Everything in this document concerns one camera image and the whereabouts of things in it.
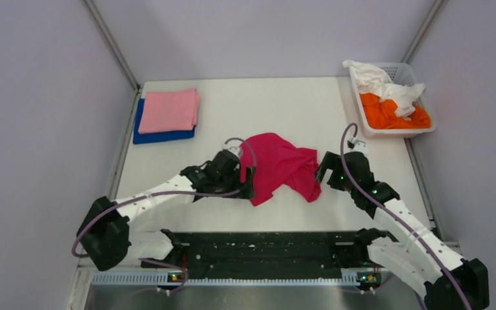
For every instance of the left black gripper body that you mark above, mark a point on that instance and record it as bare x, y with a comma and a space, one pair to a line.
230, 183

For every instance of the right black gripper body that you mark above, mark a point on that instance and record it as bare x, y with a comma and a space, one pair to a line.
354, 186

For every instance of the magenta t shirt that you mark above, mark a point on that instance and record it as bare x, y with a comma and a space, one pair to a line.
278, 162

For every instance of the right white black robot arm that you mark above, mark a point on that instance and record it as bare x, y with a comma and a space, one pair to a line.
441, 277

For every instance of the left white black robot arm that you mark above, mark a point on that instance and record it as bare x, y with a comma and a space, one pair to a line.
115, 231

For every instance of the crumpled orange t shirt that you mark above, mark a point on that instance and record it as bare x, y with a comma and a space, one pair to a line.
381, 115

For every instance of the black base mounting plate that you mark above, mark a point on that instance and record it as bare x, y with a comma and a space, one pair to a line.
271, 255

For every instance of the folded pink t shirt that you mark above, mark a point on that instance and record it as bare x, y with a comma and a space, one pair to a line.
169, 111

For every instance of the crumpled white t shirt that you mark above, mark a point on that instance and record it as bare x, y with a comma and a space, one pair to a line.
385, 82

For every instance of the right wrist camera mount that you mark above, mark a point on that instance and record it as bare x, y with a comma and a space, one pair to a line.
357, 145

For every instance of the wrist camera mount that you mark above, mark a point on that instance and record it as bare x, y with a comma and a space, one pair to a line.
357, 145
233, 149

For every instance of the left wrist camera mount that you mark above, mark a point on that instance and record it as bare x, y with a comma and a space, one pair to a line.
233, 149

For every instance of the aluminium frame rail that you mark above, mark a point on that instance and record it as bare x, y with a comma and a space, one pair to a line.
171, 276

